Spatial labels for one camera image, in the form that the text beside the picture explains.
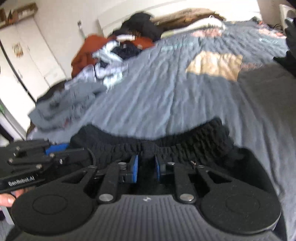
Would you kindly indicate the grey crumpled garment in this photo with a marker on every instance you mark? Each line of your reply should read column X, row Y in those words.
column 66, row 106

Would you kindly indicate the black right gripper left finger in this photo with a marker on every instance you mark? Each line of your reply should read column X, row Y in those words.
column 128, row 170

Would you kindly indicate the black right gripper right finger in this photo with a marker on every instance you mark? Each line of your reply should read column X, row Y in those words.
column 163, row 167

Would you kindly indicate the black garment on pile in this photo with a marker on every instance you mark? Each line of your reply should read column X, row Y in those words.
column 140, row 25

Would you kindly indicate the person's left hand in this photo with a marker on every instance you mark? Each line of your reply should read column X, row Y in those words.
column 7, row 199

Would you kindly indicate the black pants garment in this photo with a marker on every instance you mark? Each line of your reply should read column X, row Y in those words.
column 218, row 191

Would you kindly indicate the orange red garment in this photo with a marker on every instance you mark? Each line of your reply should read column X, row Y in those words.
column 94, row 43

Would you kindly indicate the white wardrobe with stickers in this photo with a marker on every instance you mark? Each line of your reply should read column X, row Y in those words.
column 28, row 69

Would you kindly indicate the dark brown garment pile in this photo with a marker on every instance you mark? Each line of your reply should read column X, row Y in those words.
column 55, row 88

